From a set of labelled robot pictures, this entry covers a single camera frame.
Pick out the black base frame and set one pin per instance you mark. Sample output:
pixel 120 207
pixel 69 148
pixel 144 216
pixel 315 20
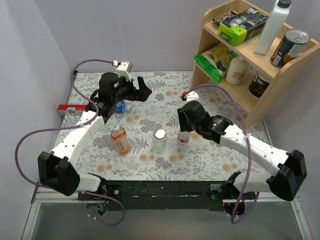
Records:
pixel 162 195

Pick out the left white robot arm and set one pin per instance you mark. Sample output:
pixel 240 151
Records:
pixel 57 168

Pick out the green black box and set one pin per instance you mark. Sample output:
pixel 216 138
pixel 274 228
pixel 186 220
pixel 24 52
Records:
pixel 242 27

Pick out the orange juice bottle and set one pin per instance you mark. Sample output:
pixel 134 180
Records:
pixel 119 137

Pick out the clear jar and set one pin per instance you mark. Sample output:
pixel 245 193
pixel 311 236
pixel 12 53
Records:
pixel 159 144

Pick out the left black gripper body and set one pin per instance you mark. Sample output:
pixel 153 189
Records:
pixel 135 89

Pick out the black jar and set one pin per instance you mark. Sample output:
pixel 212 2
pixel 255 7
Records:
pixel 259 84

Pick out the cream round bottle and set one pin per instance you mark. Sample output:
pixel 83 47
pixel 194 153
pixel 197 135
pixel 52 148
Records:
pixel 237 70

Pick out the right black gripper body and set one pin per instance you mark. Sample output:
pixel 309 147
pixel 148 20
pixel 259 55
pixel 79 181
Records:
pixel 181 120

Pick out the blue label water bottle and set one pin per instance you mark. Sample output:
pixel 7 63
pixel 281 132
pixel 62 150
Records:
pixel 123 107

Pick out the snack packet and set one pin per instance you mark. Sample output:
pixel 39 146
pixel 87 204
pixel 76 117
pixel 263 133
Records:
pixel 220 19

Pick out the silver jar lid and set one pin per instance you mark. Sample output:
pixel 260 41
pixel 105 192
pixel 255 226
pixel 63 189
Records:
pixel 159 134

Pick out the tin can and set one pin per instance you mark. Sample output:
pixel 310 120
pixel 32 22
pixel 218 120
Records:
pixel 291 45

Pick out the red toothpaste box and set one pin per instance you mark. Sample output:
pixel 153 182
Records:
pixel 71 109

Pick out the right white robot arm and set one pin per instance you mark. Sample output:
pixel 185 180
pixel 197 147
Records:
pixel 285 171

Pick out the white tall bottle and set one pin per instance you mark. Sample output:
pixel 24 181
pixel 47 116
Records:
pixel 274 23

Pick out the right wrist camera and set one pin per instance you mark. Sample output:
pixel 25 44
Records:
pixel 191 96

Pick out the green chip bag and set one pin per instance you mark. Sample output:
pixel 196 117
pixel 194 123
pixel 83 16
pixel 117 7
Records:
pixel 216 61

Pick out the wooden shelf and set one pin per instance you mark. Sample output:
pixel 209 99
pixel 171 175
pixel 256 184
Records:
pixel 281 78

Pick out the red label water bottle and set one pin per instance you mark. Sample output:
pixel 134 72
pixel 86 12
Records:
pixel 184 136

